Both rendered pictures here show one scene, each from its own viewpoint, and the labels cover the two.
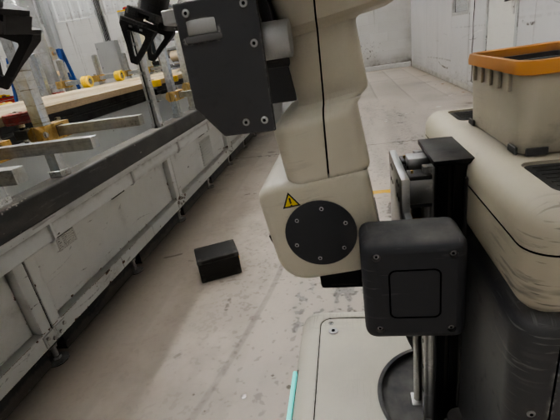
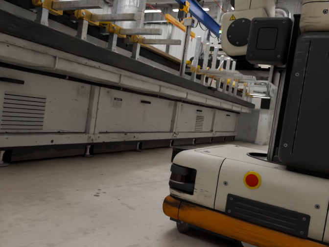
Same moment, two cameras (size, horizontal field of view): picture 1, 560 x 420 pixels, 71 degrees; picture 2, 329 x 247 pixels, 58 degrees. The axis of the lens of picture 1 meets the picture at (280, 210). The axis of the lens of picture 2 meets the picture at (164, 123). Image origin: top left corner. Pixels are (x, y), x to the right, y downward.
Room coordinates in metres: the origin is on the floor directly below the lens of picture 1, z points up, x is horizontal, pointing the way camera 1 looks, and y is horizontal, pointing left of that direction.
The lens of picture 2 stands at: (-0.62, -0.15, 0.41)
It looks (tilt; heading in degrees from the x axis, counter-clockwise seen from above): 3 degrees down; 17
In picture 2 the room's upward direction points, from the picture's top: 8 degrees clockwise
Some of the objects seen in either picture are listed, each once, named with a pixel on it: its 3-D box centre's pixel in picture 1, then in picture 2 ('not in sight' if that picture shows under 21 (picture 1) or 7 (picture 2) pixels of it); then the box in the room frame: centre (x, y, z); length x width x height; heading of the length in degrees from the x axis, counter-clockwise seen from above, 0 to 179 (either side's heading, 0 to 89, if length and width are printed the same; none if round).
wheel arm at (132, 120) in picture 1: (77, 128); (151, 41); (1.27, 0.59, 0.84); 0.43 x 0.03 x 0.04; 78
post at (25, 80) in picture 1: (37, 113); (138, 30); (1.25, 0.68, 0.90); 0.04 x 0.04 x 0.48; 78
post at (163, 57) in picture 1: (169, 80); (195, 61); (2.23, 0.47, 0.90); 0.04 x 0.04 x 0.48; 78
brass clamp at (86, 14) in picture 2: not in sight; (87, 16); (0.78, 0.77, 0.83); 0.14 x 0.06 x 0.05; 168
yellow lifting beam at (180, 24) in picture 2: not in sight; (181, 26); (7.26, 2.11, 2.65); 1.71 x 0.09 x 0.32; 168
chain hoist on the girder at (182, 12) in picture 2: not in sight; (182, 15); (7.25, 2.11, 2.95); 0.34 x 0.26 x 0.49; 168
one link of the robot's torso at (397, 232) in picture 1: (353, 243); (253, 48); (0.55, -0.11, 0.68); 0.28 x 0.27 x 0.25; 168
